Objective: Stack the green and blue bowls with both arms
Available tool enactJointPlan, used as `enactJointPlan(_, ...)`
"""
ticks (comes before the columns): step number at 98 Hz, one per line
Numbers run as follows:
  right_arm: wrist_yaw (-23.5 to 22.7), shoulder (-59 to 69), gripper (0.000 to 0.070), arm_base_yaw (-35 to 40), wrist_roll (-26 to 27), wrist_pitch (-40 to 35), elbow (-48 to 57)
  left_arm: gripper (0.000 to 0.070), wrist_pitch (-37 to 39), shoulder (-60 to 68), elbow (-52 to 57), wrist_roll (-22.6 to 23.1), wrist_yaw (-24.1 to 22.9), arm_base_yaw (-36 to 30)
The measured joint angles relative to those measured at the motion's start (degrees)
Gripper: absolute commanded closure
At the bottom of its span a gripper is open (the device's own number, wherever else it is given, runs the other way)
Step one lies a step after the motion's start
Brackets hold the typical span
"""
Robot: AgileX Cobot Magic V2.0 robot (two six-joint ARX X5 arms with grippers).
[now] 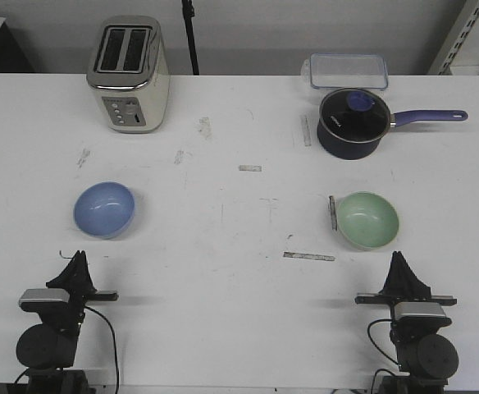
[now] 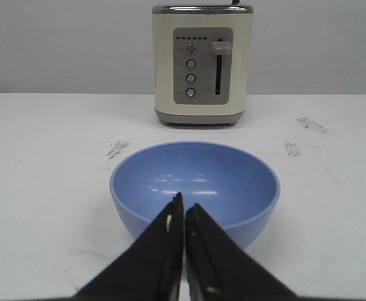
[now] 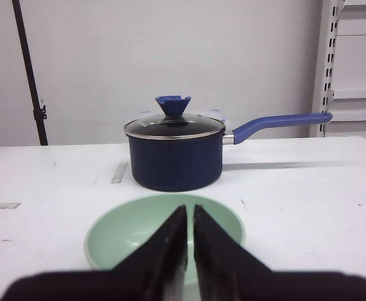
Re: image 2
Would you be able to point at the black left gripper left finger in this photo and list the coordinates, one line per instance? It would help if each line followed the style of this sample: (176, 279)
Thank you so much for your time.
(151, 268)

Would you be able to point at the cream two-slot toaster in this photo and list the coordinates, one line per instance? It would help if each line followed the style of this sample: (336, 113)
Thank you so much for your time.
(201, 62)

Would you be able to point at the blue bowl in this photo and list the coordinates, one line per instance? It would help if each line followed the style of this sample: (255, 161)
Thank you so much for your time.
(237, 189)

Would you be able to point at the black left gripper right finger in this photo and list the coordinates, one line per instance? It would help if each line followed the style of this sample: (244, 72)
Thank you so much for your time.
(218, 269)

